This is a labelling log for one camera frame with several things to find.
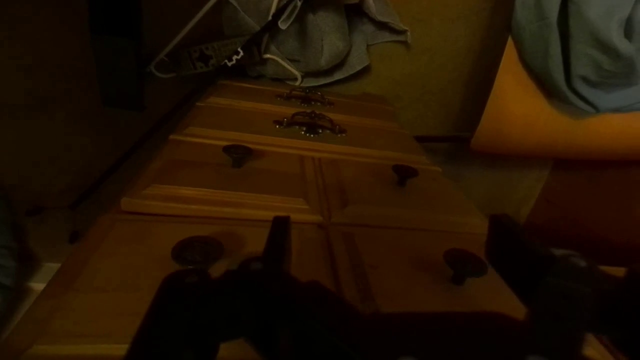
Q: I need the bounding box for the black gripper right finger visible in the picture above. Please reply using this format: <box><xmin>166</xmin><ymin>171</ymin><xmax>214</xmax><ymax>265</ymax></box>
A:
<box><xmin>484</xmin><ymin>213</ymin><xmax>568</xmax><ymax>323</ymax></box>

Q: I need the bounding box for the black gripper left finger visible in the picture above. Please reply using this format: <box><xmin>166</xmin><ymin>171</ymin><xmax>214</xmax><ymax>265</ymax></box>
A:
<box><xmin>262</xmin><ymin>214</ymin><xmax>297</xmax><ymax>273</ymax></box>

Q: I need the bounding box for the wooden drawer with round knobs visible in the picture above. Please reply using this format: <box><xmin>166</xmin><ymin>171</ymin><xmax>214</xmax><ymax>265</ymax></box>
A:
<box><xmin>118</xmin><ymin>137</ymin><xmax>492</xmax><ymax>232</ymax></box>
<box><xmin>19</xmin><ymin>213</ymin><xmax>603</xmax><ymax>360</ymax></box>

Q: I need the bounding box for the white clothes hanger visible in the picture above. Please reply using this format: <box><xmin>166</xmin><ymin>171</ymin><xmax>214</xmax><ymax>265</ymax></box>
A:
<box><xmin>147</xmin><ymin>0</ymin><xmax>306</xmax><ymax>88</ymax></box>

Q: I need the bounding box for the grey garment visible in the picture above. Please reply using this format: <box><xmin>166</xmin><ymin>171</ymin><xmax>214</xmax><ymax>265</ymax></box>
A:
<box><xmin>223</xmin><ymin>0</ymin><xmax>413</xmax><ymax>88</ymax></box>

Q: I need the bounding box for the blue cloth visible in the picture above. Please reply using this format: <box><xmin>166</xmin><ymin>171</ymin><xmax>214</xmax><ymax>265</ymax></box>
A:
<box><xmin>508</xmin><ymin>0</ymin><xmax>640</xmax><ymax>116</ymax></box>

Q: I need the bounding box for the wooden drawer with brass handles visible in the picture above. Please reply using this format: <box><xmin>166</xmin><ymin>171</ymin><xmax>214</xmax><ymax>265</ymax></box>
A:
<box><xmin>169</xmin><ymin>79</ymin><xmax>437</xmax><ymax>163</ymax></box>

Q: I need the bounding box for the black strap with white print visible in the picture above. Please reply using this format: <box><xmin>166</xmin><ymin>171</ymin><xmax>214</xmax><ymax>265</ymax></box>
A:
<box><xmin>187</xmin><ymin>16</ymin><xmax>287</xmax><ymax>73</ymax></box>

